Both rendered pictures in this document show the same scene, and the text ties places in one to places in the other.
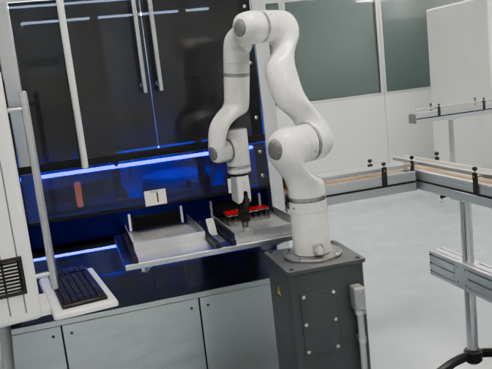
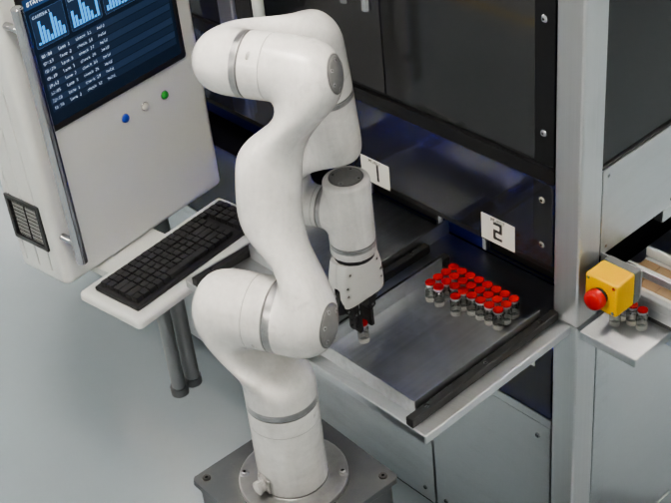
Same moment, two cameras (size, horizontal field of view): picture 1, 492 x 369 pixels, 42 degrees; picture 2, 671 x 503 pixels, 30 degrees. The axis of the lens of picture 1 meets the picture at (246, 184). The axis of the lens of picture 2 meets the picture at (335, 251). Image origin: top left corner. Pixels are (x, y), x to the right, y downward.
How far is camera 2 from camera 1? 241 cm
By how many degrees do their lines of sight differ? 65
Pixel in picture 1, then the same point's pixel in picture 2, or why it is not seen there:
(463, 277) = not seen: outside the picture
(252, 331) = (498, 461)
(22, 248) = (38, 200)
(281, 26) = (265, 88)
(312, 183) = (247, 389)
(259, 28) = (209, 82)
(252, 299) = (503, 419)
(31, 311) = (56, 272)
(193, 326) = not seen: hidden behind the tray
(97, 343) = not seen: hidden behind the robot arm
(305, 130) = (241, 304)
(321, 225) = (268, 456)
